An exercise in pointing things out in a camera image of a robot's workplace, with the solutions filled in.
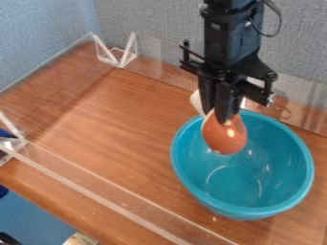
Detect clear acrylic corner bracket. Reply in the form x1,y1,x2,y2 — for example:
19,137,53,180
91,32,138,68

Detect blue plastic bowl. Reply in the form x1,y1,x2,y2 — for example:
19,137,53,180
170,111,314,220

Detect blue object at left edge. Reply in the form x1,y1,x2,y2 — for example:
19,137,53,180
0,127,18,199

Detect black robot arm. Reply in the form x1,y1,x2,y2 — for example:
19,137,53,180
181,0,280,123

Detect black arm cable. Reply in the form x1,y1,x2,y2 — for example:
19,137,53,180
249,0,284,38

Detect clear acrylic front barrier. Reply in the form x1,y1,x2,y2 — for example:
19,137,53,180
0,111,238,245

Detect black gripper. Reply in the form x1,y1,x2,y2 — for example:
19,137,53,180
179,18,280,123

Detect clear acrylic barrier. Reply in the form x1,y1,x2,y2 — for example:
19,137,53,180
0,111,238,245
125,33,327,137

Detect clear acrylic back barrier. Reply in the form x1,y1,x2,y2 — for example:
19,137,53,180
125,33,327,137

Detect brown toy mushroom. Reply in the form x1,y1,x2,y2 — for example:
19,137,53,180
189,89,250,156

